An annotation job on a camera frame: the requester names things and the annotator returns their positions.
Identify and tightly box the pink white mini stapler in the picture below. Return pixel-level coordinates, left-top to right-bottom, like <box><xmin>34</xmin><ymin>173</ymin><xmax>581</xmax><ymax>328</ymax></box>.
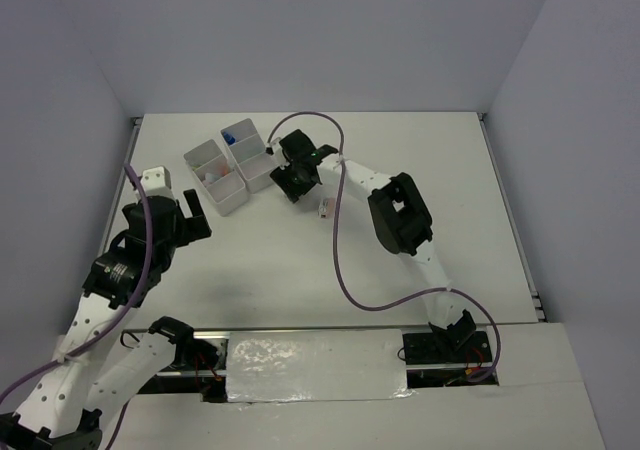
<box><xmin>318</xmin><ymin>198</ymin><xmax>336</xmax><ymax>219</ymax></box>

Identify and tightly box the clear bottle blue cap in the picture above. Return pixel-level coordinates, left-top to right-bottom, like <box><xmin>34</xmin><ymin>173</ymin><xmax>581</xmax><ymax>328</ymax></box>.
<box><xmin>221</xmin><ymin>131</ymin><xmax>236</xmax><ymax>145</ymax></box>

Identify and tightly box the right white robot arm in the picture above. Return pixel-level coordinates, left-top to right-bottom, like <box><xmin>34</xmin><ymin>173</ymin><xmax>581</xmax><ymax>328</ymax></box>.
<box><xmin>267</xmin><ymin>130</ymin><xmax>451</xmax><ymax>313</ymax></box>

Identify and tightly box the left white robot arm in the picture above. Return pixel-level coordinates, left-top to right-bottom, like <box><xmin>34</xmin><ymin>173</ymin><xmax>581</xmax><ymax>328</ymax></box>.
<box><xmin>1</xmin><ymin>190</ymin><xmax>219</xmax><ymax>449</ymax></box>

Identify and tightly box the left white divided container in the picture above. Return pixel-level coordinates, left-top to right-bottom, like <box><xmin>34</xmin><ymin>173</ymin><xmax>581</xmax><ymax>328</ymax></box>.
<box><xmin>183</xmin><ymin>139</ymin><xmax>249</xmax><ymax>216</ymax></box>

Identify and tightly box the white divided container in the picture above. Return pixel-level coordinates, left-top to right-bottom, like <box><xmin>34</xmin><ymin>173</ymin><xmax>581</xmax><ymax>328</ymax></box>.
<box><xmin>183</xmin><ymin>139</ymin><xmax>249</xmax><ymax>216</ymax></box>
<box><xmin>220</xmin><ymin>118</ymin><xmax>276</xmax><ymax>194</ymax></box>

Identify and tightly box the right white divided container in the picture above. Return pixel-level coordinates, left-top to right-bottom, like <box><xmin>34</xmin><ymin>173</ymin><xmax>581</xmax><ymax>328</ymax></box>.
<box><xmin>220</xmin><ymin>118</ymin><xmax>276</xmax><ymax>194</ymax></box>

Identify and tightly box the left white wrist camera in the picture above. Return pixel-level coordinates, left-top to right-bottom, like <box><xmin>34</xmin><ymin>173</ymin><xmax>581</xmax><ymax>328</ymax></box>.
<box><xmin>140</xmin><ymin>166</ymin><xmax>174</xmax><ymax>199</ymax></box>

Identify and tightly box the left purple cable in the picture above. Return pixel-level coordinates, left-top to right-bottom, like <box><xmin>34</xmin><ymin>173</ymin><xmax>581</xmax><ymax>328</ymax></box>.
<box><xmin>0</xmin><ymin>163</ymin><xmax>154</xmax><ymax>450</ymax></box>

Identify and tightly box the purple cable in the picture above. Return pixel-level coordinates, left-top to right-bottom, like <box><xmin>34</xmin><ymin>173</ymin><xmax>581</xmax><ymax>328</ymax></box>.
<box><xmin>0</xmin><ymin>163</ymin><xmax>154</xmax><ymax>450</ymax></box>
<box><xmin>267</xmin><ymin>112</ymin><xmax>502</xmax><ymax>384</ymax></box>

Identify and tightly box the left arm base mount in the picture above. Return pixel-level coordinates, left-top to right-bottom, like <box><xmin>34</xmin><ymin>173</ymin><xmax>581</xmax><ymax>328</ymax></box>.
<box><xmin>138</xmin><ymin>316</ymin><xmax>228</xmax><ymax>403</ymax></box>

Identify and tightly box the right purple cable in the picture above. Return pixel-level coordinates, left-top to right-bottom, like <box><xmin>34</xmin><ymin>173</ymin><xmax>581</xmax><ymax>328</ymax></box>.
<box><xmin>267</xmin><ymin>112</ymin><xmax>502</xmax><ymax>384</ymax></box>

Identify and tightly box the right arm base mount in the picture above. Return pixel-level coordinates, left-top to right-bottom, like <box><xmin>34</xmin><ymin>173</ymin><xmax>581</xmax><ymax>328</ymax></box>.
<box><xmin>396</xmin><ymin>310</ymin><xmax>497</xmax><ymax>389</ymax></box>

